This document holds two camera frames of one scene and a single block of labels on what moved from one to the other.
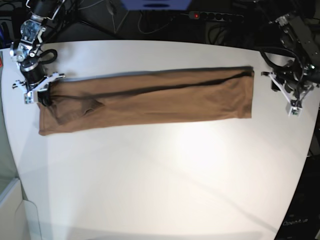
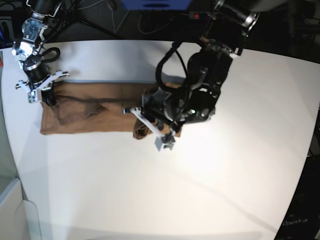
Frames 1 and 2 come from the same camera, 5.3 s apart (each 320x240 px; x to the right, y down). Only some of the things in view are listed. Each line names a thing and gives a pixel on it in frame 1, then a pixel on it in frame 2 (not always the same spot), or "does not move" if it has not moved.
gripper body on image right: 295,96 to 155,113
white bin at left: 18,217 does not move
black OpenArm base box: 302,217 does not move
